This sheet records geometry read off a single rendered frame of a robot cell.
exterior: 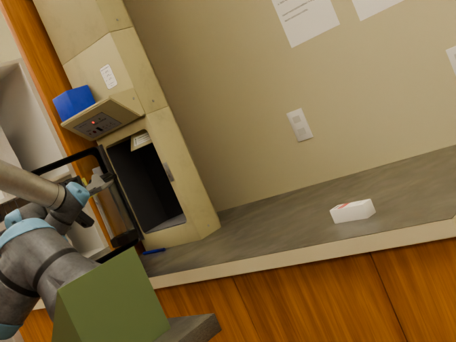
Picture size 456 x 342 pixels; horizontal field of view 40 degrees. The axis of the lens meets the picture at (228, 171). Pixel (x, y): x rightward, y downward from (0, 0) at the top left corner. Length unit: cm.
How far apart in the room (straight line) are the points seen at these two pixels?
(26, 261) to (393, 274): 79
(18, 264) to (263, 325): 72
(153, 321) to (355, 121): 113
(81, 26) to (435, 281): 147
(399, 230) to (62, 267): 69
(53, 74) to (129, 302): 133
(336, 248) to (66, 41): 134
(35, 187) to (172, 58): 103
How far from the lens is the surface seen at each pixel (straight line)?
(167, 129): 217
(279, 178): 241
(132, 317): 129
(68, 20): 233
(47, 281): 130
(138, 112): 212
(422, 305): 145
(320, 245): 147
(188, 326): 129
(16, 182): 174
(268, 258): 158
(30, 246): 134
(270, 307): 170
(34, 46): 245
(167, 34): 258
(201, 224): 217
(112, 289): 126
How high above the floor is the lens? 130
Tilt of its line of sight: 5 degrees down
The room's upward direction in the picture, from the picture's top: 24 degrees counter-clockwise
